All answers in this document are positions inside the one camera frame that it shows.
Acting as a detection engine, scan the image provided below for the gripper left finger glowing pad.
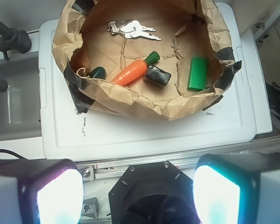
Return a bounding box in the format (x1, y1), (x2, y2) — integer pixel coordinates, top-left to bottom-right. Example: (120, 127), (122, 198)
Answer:
(0, 159), (84, 224)

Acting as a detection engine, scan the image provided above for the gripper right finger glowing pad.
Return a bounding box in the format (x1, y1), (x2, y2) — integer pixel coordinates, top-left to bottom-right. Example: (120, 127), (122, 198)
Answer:
(193, 153), (280, 224)

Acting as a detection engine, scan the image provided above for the white plastic lid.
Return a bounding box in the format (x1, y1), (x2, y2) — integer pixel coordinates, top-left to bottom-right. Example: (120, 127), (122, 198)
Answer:
(38, 2), (258, 162)

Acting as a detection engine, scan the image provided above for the grey sink basin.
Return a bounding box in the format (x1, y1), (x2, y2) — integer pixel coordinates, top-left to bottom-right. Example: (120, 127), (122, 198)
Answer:
(0, 52), (42, 141)

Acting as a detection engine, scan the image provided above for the green rectangular block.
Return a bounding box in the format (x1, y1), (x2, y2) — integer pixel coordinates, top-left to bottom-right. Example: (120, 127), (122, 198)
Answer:
(187, 57), (208, 91)

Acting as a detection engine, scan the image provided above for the dark green round object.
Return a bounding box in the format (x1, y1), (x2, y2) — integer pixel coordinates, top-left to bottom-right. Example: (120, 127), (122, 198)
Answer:
(89, 66), (106, 79)

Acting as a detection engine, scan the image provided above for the orange toy carrot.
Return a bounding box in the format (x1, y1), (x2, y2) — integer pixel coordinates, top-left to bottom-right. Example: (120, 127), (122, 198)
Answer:
(111, 51), (160, 86)

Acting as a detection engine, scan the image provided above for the brown paper bag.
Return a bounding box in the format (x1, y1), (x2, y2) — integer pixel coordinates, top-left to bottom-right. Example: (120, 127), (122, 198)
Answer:
(52, 0), (242, 120)

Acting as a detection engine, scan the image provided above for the silver key bunch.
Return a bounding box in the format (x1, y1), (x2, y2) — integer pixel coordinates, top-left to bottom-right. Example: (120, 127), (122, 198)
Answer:
(108, 20), (162, 41)

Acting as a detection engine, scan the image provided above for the aluminium rail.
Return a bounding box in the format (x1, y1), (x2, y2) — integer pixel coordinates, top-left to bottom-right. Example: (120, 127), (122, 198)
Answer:
(76, 133), (280, 185)

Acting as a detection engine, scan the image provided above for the black cable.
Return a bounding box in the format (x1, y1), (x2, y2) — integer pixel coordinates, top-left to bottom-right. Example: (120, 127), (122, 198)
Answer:
(0, 149), (26, 160)

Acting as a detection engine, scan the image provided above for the black octagonal mount plate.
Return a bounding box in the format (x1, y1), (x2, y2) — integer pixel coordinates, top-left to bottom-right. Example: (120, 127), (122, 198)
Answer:
(109, 161), (200, 224)

